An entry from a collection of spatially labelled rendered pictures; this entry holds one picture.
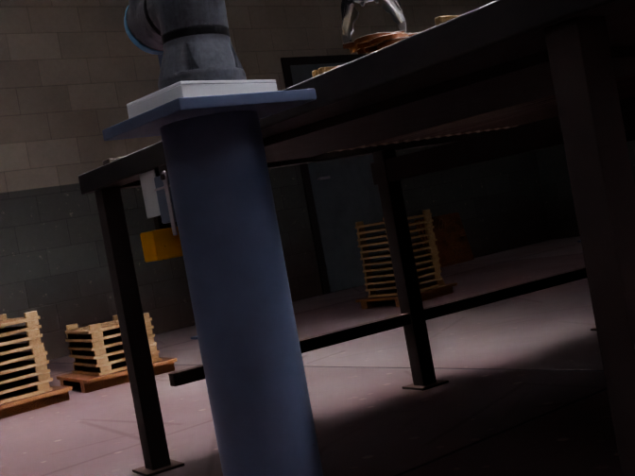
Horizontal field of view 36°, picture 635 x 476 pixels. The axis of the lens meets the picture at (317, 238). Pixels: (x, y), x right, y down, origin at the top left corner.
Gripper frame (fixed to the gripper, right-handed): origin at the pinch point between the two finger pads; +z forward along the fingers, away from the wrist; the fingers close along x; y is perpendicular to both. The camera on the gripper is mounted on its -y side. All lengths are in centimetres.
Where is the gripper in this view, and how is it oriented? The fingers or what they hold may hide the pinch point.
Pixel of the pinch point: (376, 42)
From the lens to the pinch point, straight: 205.7
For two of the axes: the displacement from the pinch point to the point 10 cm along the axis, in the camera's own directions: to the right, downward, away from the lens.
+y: -2.2, 0.6, -9.7
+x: 9.6, -1.7, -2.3
